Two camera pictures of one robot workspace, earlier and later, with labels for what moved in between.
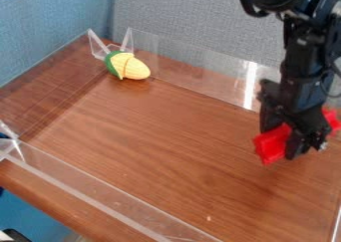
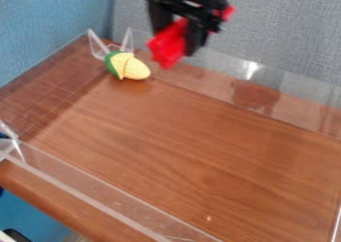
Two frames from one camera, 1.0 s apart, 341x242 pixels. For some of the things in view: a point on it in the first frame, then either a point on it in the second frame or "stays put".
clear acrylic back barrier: (192, 68) stays put
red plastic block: (271, 141) → (169, 44)
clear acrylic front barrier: (122, 204) stays put
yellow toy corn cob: (128, 66) stays put
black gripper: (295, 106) → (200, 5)
